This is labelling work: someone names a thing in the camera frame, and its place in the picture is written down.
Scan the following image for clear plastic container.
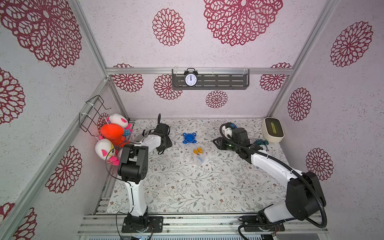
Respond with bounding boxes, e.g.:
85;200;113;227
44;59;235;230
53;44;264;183
192;145;208;166

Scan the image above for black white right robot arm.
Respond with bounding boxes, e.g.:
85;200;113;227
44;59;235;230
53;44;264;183
213;123;328;240

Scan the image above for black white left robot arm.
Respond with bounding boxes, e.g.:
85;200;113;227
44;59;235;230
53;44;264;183
102;114;172;233

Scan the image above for teal small object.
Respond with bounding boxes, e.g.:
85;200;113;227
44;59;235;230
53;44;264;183
255;139;269;151

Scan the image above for cream box green window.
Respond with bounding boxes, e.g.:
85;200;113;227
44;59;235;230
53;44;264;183
262;117;285;143

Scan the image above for white pink plush top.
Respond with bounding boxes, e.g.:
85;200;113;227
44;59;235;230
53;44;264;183
107;114;131;130

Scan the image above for red orange plush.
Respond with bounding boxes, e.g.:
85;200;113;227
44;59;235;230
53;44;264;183
100;123;130;147

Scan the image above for white plush yellow glasses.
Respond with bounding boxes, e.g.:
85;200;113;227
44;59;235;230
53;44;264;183
95;137;121;166

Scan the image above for black alarm clock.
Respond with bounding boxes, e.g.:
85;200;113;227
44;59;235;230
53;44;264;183
184;68;199;87

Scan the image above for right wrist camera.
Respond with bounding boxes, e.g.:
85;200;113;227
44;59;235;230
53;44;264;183
222;123;237;139

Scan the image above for grey wall shelf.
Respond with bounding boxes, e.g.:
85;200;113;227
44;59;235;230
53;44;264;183
171;69;250;90

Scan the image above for black wire basket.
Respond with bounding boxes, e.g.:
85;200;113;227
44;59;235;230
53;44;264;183
78;95;112;137

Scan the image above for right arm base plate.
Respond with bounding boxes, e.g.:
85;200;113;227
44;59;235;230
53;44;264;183
239;215;285;232

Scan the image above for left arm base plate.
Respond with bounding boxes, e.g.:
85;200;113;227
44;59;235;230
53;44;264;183
121;215;164;234

